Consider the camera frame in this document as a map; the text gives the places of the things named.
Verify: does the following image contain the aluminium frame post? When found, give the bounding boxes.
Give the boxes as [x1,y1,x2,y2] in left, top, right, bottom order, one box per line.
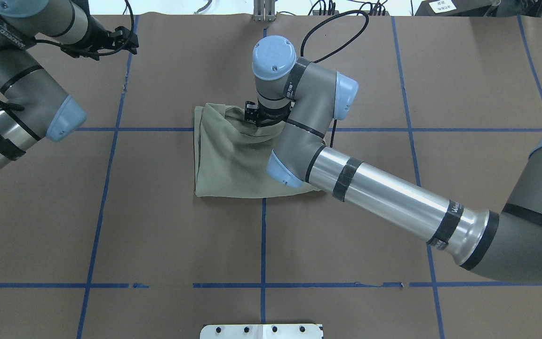
[253,0,277,22]

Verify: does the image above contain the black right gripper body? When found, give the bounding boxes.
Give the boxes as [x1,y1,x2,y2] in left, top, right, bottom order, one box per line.
[252,106,292,127]

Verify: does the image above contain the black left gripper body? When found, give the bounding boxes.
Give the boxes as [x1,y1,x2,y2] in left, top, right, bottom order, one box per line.
[62,16,123,61]

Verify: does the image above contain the olive green long-sleeve shirt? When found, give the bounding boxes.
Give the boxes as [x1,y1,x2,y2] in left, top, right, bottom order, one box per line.
[193,103,315,198]

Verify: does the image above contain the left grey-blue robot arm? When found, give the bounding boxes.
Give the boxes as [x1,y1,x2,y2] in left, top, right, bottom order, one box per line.
[0,0,138,170]

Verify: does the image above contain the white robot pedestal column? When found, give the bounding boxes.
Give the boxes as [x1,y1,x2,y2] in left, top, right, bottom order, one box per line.
[199,323,324,339]

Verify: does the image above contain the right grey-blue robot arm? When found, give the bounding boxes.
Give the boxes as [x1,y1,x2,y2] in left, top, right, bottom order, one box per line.
[247,36,542,283]

